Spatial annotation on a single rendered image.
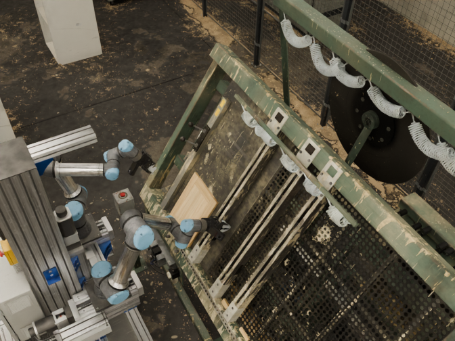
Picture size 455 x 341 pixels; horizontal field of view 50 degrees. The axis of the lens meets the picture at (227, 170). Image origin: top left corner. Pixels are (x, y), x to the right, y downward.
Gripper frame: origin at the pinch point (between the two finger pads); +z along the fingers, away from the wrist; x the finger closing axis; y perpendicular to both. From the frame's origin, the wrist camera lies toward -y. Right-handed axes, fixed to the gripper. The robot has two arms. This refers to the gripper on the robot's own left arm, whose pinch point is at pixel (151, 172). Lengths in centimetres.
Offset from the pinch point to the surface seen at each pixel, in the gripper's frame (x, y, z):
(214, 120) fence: 6, 53, 4
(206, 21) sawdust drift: 366, 138, 228
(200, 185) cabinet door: -12.8, 19.0, 25.8
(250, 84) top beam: -11, 82, -19
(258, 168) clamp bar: -47, 55, 2
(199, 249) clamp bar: -47, -6, 34
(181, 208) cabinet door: -8.6, -3.3, 38.6
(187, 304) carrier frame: -35, -52, 106
